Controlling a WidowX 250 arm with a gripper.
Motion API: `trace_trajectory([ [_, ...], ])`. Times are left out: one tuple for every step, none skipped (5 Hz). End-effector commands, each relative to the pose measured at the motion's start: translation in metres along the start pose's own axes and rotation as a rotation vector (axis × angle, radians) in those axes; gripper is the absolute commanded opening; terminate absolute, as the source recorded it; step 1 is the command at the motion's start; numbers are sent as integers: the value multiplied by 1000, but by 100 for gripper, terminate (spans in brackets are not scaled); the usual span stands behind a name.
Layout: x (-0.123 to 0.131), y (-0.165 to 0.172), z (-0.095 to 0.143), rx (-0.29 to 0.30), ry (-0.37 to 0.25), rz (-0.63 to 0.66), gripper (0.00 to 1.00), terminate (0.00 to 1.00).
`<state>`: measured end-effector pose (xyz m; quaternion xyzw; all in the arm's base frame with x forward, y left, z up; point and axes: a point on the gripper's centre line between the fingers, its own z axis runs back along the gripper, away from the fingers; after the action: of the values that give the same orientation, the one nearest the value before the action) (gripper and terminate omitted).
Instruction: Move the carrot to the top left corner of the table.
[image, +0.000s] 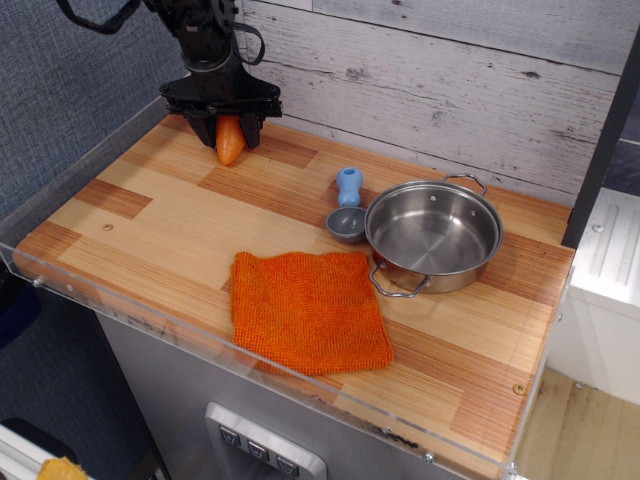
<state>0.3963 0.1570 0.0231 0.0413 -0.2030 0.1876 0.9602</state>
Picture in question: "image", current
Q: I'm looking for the white cabinet at right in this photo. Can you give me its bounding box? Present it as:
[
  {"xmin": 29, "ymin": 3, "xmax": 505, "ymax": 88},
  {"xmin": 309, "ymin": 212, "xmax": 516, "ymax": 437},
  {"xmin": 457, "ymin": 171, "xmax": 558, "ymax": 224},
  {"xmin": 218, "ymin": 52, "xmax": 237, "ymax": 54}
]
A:
[{"xmin": 546, "ymin": 188, "xmax": 639, "ymax": 404}]

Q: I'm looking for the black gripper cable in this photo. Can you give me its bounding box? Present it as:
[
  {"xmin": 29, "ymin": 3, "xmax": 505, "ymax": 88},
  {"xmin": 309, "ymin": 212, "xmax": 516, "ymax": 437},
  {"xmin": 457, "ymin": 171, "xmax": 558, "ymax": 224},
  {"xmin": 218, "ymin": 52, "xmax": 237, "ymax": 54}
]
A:
[{"xmin": 57, "ymin": 0, "xmax": 266, "ymax": 66}]

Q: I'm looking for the yellow black object bottom left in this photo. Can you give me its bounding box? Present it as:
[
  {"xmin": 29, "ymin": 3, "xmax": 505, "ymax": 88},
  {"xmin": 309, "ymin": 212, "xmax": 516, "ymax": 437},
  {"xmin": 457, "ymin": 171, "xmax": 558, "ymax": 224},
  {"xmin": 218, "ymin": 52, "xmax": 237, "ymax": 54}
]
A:
[{"xmin": 1, "ymin": 418, "xmax": 90, "ymax": 480}]

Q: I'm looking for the clear acrylic table guard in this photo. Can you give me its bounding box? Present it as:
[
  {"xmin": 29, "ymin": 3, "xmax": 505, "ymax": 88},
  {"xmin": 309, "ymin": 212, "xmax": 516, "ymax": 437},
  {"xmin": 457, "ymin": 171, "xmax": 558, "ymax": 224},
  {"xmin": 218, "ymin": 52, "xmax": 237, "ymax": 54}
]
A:
[{"xmin": 1, "ymin": 71, "xmax": 573, "ymax": 479}]

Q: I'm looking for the grey dispenser button panel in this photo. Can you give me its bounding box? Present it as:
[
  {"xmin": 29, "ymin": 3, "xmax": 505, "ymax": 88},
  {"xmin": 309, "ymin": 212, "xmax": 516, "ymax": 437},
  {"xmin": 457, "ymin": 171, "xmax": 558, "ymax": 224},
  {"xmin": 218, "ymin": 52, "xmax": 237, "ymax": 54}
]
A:
[{"xmin": 205, "ymin": 402, "xmax": 328, "ymax": 479}]

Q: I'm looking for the dark post at right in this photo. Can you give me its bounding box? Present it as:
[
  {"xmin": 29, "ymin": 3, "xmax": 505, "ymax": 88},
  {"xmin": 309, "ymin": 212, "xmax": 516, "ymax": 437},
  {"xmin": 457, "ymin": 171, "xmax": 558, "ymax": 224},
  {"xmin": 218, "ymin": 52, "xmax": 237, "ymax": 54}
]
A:
[{"xmin": 561, "ymin": 32, "xmax": 639, "ymax": 249}]

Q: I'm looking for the stainless steel pot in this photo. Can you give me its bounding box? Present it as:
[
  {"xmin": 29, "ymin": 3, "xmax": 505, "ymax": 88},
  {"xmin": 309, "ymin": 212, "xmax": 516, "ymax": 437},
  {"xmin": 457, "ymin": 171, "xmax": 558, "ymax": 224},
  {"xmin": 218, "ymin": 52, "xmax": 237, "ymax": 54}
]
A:
[{"xmin": 365, "ymin": 173, "xmax": 504, "ymax": 298}]

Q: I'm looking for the orange knitted cloth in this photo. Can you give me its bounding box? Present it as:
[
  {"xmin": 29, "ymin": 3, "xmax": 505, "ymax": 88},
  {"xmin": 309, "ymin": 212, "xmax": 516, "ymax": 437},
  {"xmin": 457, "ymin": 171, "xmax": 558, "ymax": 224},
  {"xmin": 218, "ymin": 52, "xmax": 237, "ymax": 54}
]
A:
[{"xmin": 230, "ymin": 252, "xmax": 393, "ymax": 376}]

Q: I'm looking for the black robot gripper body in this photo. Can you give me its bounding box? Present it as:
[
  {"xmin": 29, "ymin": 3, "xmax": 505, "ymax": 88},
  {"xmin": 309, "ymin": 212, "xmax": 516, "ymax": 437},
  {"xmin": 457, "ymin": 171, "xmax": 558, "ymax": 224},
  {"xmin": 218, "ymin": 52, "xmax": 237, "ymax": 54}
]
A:
[{"xmin": 159, "ymin": 1, "xmax": 282, "ymax": 120}]

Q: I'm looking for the orange plastic toy carrot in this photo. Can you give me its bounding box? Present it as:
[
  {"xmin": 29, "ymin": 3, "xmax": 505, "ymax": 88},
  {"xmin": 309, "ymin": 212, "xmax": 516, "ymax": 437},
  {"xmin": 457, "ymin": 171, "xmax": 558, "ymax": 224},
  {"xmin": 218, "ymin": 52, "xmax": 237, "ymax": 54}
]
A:
[{"xmin": 216, "ymin": 116, "xmax": 246, "ymax": 166}]

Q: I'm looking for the blue grey toy scoop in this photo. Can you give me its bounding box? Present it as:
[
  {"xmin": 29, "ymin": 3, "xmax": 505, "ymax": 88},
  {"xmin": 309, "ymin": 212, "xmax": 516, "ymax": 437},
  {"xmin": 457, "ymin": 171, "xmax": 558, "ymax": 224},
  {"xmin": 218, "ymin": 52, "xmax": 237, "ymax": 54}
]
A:
[{"xmin": 325, "ymin": 167, "xmax": 366, "ymax": 244}]

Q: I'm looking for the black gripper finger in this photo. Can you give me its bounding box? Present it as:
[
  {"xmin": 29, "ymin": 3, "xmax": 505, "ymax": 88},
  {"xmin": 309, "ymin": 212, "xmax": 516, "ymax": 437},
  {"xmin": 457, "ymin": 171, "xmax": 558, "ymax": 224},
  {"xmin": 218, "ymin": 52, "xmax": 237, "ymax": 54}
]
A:
[
  {"xmin": 239, "ymin": 114, "xmax": 262, "ymax": 149},
  {"xmin": 187, "ymin": 112, "xmax": 216, "ymax": 148}
]

